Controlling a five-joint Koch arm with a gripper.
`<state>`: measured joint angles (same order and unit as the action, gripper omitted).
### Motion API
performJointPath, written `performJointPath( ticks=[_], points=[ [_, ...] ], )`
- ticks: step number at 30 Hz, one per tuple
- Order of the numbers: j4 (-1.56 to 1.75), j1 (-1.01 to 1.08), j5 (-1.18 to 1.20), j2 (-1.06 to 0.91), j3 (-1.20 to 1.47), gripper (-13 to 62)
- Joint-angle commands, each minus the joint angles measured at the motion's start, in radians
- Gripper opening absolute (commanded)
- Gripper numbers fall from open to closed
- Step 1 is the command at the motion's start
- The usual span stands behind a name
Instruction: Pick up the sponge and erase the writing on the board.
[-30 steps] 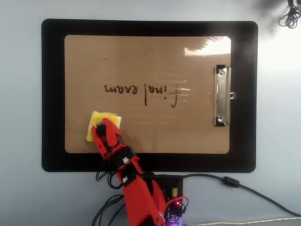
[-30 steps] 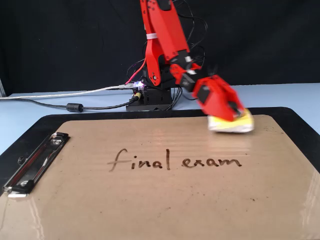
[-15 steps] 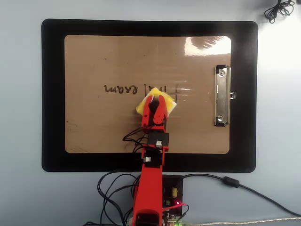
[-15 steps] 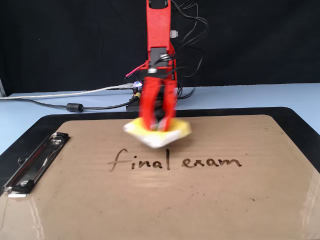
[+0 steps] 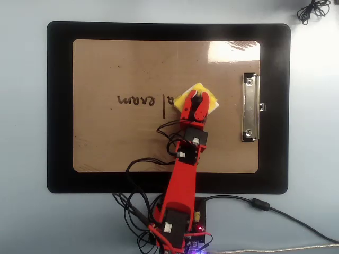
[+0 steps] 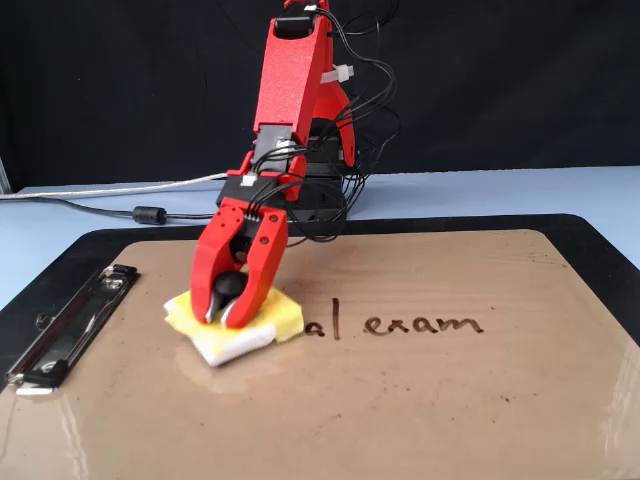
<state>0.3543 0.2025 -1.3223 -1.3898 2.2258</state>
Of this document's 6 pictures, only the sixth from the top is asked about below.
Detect brown clipboard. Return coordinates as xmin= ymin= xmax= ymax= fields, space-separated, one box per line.
xmin=0 ymin=228 xmax=640 ymax=480

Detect yellow and white sponge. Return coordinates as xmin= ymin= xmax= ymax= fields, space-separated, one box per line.
xmin=163 ymin=285 xmax=306 ymax=369

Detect black backdrop cloth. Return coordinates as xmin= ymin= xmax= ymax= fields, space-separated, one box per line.
xmin=0 ymin=0 xmax=640 ymax=194

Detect black power cable with ferrite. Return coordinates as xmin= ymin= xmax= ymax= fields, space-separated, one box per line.
xmin=0 ymin=194 xmax=217 ymax=226

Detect metal clipboard clip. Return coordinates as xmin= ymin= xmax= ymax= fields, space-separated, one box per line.
xmin=3 ymin=263 xmax=141 ymax=397

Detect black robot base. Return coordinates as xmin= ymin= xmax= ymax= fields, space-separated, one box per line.
xmin=292 ymin=117 xmax=361 ymax=226

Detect silver USB cable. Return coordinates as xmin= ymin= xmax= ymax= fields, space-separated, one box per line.
xmin=0 ymin=172 xmax=230 ymax=201

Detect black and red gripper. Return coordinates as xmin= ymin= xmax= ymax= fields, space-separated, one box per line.
xmin=189 ymin=169 xmax=305 ymax=330

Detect white zip tie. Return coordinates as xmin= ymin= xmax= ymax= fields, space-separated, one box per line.
xmin=319 ymin=63 xmax=357 ymax=86

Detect black servo cables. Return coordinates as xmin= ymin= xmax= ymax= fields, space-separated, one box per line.
xmin=244 ymin=0 xmax=404 ymax=246

